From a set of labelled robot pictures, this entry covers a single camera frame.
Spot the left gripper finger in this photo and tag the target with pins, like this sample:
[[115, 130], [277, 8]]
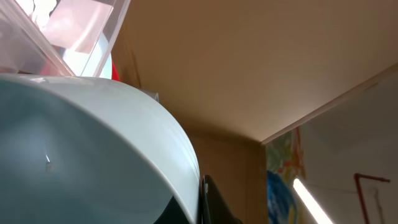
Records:
[[214, 209]]

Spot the mint green bowl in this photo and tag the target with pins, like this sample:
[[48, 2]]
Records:
[[92, 150]]

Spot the red serving tray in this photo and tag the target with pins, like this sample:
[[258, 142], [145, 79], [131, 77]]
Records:
[[115, 75]]

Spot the clear plastic bin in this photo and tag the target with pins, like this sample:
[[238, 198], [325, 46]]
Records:
[[60, 37]]

